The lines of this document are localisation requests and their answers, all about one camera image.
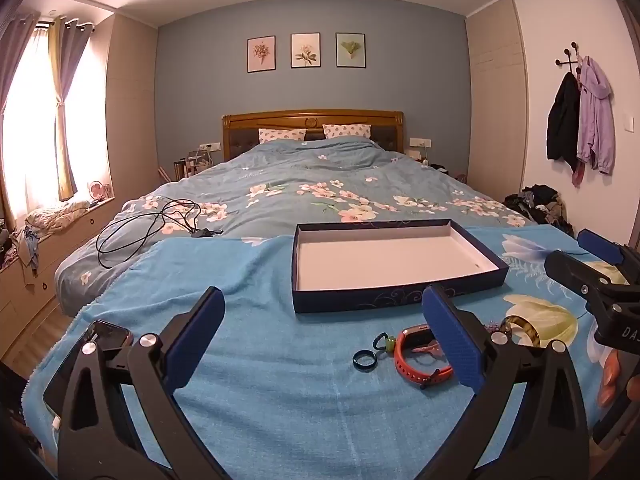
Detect window bench with drawers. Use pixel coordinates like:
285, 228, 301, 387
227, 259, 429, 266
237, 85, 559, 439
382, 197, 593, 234
0, 200, 121, 333

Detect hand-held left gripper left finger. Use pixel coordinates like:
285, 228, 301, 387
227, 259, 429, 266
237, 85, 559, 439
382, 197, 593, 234
57, 286, 231, 480

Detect black jacket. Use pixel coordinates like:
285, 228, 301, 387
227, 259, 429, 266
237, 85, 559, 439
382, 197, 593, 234
546, 72, 582, 173

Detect nightstand clutter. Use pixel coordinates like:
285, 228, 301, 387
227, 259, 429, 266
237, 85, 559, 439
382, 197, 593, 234
172, 149, 218, 181

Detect black cable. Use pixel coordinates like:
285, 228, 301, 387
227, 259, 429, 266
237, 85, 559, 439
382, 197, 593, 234
95, 199, 224, 270

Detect person's right hand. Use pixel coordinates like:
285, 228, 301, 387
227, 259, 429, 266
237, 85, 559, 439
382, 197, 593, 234
597, 347, 626, 408

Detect purple and yellow curtain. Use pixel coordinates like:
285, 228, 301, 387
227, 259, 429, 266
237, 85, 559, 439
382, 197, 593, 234
47, 15, 96, 201

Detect black wall coat rack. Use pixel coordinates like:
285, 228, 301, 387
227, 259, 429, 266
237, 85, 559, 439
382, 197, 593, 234
554, 42, 586, 81

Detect tortoiseshell bangle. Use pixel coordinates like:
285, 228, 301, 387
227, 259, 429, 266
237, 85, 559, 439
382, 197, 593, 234
501, 314, 542, 348

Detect pile of dark clothes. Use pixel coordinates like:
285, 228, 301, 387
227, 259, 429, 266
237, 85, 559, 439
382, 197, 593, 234
502, 184, 576, 236

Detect blue floral duvet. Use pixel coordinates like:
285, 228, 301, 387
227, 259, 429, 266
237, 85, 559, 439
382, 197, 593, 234
54, 140, 538, 306

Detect black smartphone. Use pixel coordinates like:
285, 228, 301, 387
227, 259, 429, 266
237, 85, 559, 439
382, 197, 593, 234
42, 319, 135, 416

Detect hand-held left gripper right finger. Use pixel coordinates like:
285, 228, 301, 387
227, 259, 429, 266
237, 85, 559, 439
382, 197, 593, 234
421, 284, 591, 480

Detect purple jacket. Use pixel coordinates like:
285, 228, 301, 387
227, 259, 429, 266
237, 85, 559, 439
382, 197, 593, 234
576, 56, 616, 177

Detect blue floral towel blanket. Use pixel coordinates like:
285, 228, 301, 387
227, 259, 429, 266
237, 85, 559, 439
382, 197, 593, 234
22, 222, 631, 480

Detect patterned white pillow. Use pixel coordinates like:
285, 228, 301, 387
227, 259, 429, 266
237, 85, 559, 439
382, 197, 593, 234
322, 123, 372, 139
258, 128, 307, 143

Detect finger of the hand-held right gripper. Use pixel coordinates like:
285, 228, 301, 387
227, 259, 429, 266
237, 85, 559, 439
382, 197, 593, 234
544, 250, 640, 311
576, 228, 640, 273

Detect beige wall cabinet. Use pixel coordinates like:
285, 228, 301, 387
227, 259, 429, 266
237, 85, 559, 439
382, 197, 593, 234
105, 12, 161, 201

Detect crumpled light clothes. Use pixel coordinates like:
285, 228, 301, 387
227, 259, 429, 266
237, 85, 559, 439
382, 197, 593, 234
25, 199, 91, 233

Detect tall beige wardrobe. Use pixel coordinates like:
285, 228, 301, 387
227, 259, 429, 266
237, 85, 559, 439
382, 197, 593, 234
465, 0, 528, 211

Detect orange smartwatch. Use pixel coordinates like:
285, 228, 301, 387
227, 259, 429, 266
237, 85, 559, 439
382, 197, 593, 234
393, 325, 455, 390

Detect wooden headboard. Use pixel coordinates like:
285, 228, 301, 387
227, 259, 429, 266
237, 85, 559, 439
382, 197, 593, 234
222, 110, 405, 163

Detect cream framed flower picture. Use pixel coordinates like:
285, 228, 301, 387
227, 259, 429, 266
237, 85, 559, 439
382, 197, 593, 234
290, 32, 321, 69

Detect green framed flower picture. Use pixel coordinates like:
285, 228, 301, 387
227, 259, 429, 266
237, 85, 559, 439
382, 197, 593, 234
335, 32, 366, 69

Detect dark blue shallow box tray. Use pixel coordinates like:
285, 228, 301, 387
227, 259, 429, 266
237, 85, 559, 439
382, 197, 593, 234
291, 218, 510, 314

